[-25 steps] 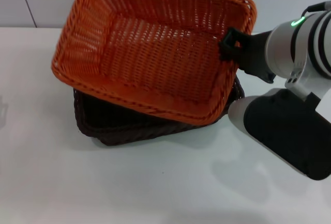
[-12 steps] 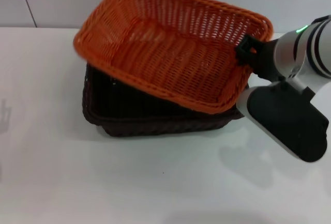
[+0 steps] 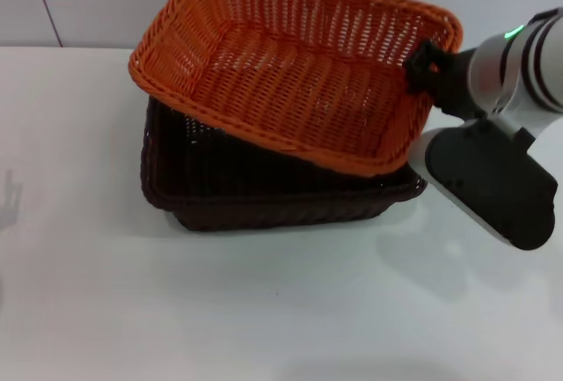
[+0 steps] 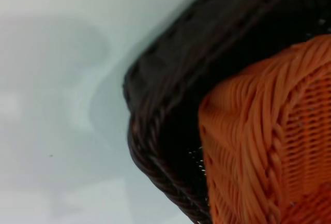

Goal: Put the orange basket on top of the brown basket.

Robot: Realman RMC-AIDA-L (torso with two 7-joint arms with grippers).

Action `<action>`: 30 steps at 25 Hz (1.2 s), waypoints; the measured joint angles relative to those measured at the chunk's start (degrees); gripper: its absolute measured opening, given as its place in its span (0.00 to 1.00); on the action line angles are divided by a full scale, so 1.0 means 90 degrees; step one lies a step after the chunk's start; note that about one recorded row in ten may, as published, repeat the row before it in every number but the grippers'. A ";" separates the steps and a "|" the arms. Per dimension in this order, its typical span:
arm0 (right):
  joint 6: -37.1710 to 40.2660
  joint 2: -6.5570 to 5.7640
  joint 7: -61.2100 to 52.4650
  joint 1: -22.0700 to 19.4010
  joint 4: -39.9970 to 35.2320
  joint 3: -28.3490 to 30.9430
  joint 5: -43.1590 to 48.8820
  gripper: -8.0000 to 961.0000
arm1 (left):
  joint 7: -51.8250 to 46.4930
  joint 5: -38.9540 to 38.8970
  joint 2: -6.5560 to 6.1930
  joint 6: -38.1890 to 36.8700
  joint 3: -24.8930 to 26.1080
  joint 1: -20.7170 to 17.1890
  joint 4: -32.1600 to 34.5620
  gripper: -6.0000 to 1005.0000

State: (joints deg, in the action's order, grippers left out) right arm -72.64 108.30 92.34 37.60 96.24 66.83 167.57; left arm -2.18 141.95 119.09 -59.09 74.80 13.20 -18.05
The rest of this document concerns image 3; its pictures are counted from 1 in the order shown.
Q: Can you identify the orange woven basket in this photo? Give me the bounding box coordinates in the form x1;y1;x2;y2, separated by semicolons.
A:
128;0;464;179

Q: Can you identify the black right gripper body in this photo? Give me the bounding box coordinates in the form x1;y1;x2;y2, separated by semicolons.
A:
427;48;486;121

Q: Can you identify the dark brown woven basket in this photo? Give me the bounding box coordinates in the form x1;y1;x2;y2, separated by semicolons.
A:
139;94;428;234

